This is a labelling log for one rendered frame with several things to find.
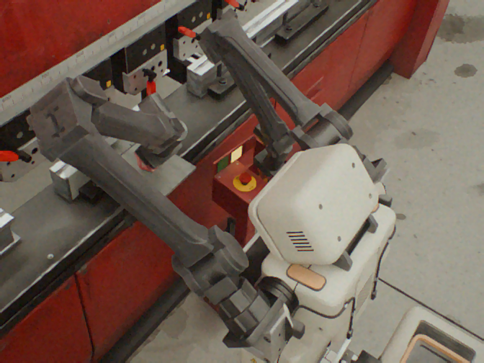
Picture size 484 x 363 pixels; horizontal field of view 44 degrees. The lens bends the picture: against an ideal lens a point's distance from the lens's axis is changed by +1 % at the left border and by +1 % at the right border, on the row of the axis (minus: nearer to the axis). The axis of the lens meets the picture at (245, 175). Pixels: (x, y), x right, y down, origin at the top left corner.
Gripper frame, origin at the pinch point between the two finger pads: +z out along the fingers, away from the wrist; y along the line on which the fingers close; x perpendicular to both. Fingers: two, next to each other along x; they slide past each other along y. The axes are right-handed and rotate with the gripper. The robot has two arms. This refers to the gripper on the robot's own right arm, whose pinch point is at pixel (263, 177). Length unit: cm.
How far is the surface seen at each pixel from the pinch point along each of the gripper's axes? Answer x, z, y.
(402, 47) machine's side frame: -174, 62, 22
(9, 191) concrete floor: 37, 101, 88
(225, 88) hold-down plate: -6.9, -10.1, 29.0
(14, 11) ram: 59, -66, 41
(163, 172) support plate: 38.0, -24.3, 12.6
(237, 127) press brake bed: -7.8, 1.5, 19.5
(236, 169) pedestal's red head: 7.5, -3.3, 6.6
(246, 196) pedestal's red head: 13.3, -5.8, -2.6
